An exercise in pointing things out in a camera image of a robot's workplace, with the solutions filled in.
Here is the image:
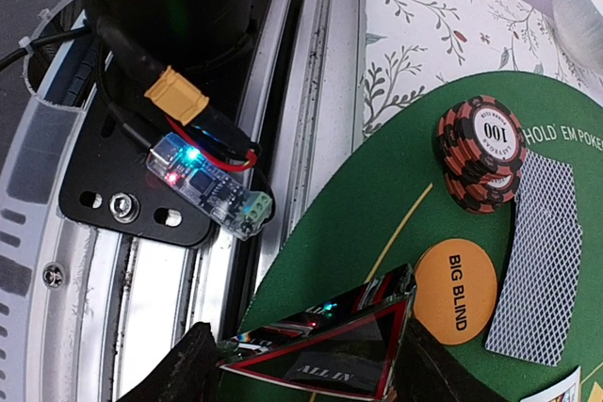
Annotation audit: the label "dark red chip stack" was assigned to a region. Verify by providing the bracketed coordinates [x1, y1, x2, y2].
[435, 95, 527, 215]

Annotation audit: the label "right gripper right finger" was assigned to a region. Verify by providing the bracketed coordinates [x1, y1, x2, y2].
[390, 319, 499, 401]

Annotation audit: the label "red black triangular button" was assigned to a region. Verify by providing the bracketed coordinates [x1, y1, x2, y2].
[218, 264, 416, 401]

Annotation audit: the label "orange big blind button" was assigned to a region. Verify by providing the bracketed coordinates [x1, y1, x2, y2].
[414, 238, 498, 346]

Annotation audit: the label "dealt cards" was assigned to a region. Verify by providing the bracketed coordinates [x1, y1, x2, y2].
[485, 152, 583, 366]

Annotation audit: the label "usb adapter circuit board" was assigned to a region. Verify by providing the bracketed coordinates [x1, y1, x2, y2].
[146, 133, 274, 240]

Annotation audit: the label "round green poker mat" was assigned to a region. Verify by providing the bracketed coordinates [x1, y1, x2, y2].
[241, 72, 602, 401]

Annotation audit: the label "face up face card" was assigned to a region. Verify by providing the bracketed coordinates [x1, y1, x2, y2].
[521, 366, 581, 402]

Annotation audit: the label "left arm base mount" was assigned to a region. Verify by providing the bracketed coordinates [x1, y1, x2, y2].
[58, 0, 269, 246]

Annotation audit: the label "white bowl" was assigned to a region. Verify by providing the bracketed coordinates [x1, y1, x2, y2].
[552, 0, 602, 74]

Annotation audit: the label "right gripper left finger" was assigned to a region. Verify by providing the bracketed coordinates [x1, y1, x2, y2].
[118, 322, 220, 402]

